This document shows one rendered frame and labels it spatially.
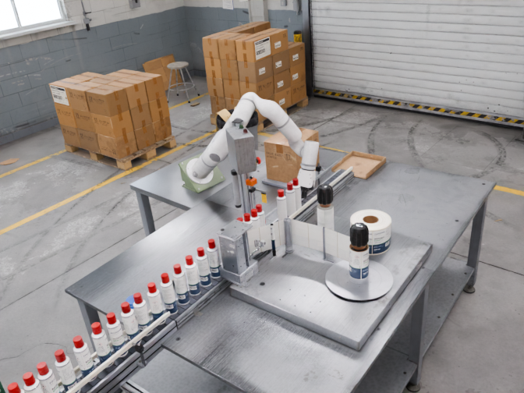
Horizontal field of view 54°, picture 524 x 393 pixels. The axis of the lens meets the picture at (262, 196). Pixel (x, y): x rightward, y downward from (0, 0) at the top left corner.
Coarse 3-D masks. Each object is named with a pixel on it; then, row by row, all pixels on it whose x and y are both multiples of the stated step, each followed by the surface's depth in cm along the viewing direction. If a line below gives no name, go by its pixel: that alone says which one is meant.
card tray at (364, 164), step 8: (352, 152) 366; (360, 152) 362; (344, 160) 359; (352, 160) 360; (360, 160) 359; (368, 160) 358; (376, 160) 357; (384, 160) 351; (336, 168) 350; (344, 168) 349; (360, 168) 347; (368, 168) 346; (376, 168) 342; (360, 176) 337; (368, 176) 335
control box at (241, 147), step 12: (228, 132) 250; (240, 132) 249; (228, 144) 255; (240, 144) 243; (252, 144) 245; (228, 156) 262; (240, 156) 246; (252, 156) 248; (240, 168) 249; (252, 168) 251
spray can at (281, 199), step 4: (280, 192) 274; (280, 196) 276; (284, 196) 277; (280, 200) 276; (284, 200) 276; (280, 204) 277; (284, 204) 277; (280, 208) 278; (284, 208) 278; (280, 212) 279; (284, 212) 279; (280, 216) 281; (284, 216) 280; (280, 220) 282
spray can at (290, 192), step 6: (288, 186) 281; (288, 192) 282; (294, 192) 283; (288, 198) 284; (294, 198) 284; (288, 204) 286; (294, 204) 286; (288, 210) 288; (294, 210) 287; (288, 216) 290
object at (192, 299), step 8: (336, 176) 330; (344, 176) 329; (336, 184) 320; (312, 192) 314; (304, 200) 305; (296, 216) 290; (216, 280) 244; (200, 288) 240; (208, 288) 239; (192, 296) 235; (200, 296) 234; (192, 304) 230
